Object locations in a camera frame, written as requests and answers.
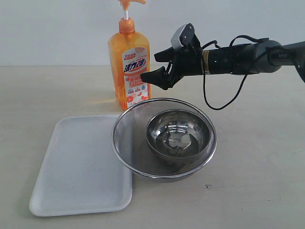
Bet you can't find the black right camera cable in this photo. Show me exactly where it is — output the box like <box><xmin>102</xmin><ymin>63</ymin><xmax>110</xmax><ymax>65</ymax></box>
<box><xmin>199</xmin><ymin>35</ymin><xmax>305</xmax><ymax>111</ymax></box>

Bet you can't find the white rectangular plastic tray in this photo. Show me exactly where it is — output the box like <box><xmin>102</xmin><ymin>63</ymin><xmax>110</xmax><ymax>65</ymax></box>
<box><xmin>29</xmin><ymin>114</ymin><xmax>132</xmax><ymax>217</ymax></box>

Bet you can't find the orange dish soap pump bottle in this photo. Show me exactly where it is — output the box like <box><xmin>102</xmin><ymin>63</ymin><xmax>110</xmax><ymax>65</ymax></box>
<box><xmin>108</xmin><ymin>0</ymin><xmax>151</xmax><ymax>110</ymax></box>

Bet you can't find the small stainless steel bowl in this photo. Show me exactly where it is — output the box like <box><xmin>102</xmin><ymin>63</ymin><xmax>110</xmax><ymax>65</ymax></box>
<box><xmin>146</xmin><ymin>109</ymin><xmax>213</xmax><ymax>165</ymax></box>

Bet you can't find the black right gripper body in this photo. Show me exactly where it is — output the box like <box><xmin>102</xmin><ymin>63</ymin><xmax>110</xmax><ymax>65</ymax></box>
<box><xmin>166</xmin><ymin>46</ymin><xmax>204</xmax><ymax>88</ymax></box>

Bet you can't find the steel mesh strainer basket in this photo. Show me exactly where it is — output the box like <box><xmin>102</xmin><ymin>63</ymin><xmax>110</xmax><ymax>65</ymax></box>
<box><xmin>111</xmin><ymin>98</ymin><xmax>217</xmax><ymax>183</ymax></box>

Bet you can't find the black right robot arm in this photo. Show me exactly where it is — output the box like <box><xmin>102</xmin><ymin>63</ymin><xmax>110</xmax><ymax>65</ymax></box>
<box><xmin>141</xmin><ymin>39</ymin><xmax>305</xmax><ymax>90</ymax></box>

